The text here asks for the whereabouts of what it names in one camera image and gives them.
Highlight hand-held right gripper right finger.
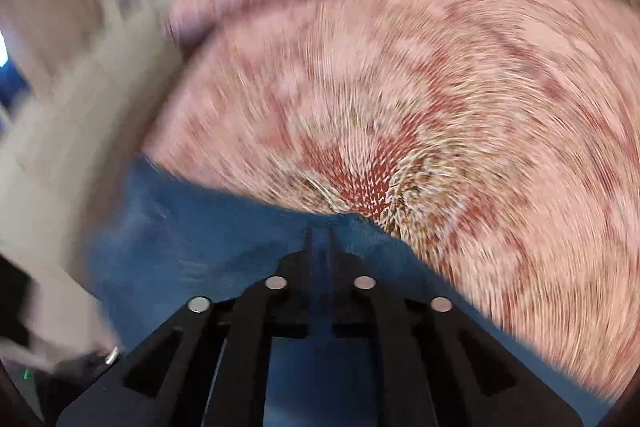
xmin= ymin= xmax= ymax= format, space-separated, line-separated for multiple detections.
xmin=320 ymin=227 xmax=583 ymax=427

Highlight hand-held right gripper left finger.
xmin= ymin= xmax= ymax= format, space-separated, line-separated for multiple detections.
xmin=55 ymin=227 xmax=317 ymax=427

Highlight blue denim pants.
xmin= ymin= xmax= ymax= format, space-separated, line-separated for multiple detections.
xmin=87 ymin=157 xmax=611 ymax=427

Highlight pink floral bedspread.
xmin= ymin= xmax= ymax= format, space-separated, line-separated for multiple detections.
xmin=145 ymin=0 xmax=640 ymax=408

